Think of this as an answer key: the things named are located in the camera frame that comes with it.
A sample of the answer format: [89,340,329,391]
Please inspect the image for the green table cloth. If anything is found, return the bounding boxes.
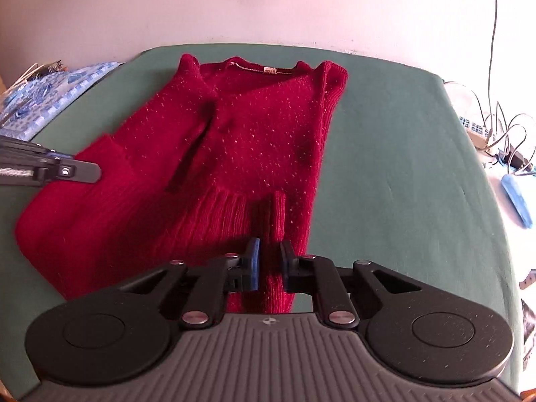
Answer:
[0,44,525,394]

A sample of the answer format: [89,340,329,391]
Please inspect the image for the dark red knitted sweater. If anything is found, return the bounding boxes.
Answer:
[14,52,350,316]

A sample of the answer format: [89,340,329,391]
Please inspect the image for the blue pouch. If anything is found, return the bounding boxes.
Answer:
[500,174,535,229]

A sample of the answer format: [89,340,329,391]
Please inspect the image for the blue white patterned cloth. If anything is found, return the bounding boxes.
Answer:
[0,62,123,141]

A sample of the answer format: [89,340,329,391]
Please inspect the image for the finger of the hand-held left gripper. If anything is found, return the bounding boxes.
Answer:
[35,161,102,184]
[0,136,75,164]

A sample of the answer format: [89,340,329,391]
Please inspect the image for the hanging wall cable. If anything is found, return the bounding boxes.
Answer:
[487,0,500,112]

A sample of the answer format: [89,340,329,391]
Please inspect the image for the tangled cables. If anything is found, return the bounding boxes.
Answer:
[444,79,536,177]

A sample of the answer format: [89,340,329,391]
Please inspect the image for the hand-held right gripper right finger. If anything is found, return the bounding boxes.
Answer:
[279,240,422,330]

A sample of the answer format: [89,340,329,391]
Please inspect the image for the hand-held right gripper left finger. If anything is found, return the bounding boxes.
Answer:
[121,237,263,330]

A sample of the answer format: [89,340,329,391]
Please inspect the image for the white power strip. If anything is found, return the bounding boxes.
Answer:
[458,114,497,148]

